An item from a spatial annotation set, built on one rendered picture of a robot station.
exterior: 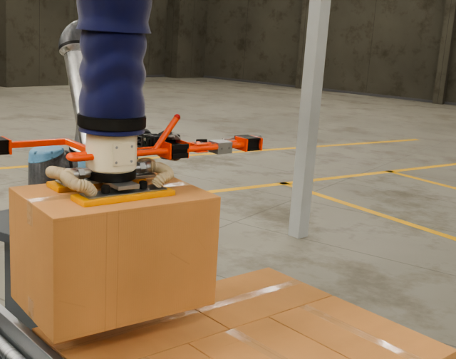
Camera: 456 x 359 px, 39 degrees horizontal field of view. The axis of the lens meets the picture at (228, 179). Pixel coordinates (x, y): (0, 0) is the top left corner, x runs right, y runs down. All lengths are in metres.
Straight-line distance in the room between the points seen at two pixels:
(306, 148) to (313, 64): 0.67
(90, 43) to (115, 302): 0.82
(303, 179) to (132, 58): 3.39
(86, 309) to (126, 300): 0.14
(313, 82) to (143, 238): 3.31
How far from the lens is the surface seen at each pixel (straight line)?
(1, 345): 2.36
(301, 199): 5.33
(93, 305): 2.09
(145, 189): 2.17
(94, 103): 2.09
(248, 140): 2.49
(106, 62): 2.06
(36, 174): 2.89
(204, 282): 2.28
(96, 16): 2.07
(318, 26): 5.18
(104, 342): 2.34
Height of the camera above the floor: 1.61
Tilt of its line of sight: 13 degrees down
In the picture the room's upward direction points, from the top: 4 degrees clockwise
